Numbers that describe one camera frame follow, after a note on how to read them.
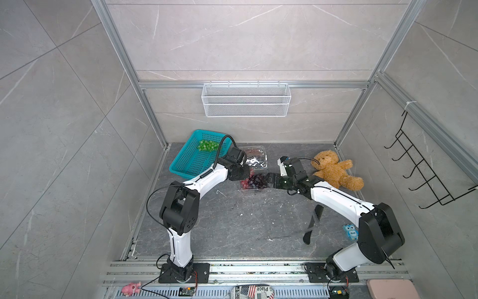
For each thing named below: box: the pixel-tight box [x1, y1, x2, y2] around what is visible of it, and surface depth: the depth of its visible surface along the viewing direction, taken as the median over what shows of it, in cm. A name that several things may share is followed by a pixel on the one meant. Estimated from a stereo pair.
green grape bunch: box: [197, 140, 220, 152], surface depth 116 cm
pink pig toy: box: [121, 281, 142, 298], surface depth 70 cm
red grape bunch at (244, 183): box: [240, 178, 250, 190], surface depth 99 cm
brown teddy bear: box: [311, 150, 365, 192], surface depth 99 cm
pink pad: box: [366, 279, 421, 299], surface depth 71 cm
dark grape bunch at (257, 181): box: [248, 173, 268, 189], surface depth 97 cm
